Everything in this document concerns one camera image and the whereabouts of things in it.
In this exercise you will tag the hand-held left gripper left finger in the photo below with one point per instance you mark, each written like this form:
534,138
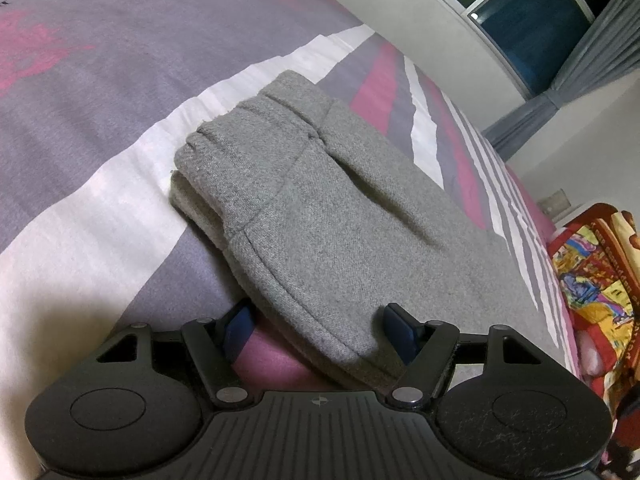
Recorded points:
236,327

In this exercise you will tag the colourful printed blanket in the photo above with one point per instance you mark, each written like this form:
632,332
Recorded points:
600,280

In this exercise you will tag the window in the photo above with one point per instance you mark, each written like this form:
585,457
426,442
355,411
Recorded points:
525,25

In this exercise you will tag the wall socket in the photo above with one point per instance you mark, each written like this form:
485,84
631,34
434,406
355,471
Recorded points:
556,201

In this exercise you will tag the grey curtain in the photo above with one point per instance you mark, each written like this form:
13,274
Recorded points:
580,65

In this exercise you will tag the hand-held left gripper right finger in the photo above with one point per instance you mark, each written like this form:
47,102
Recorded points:
400,332

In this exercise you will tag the grey pants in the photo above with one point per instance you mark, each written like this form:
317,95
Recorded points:
345,230

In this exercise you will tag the striped bed sheet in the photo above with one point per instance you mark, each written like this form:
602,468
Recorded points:
100,110

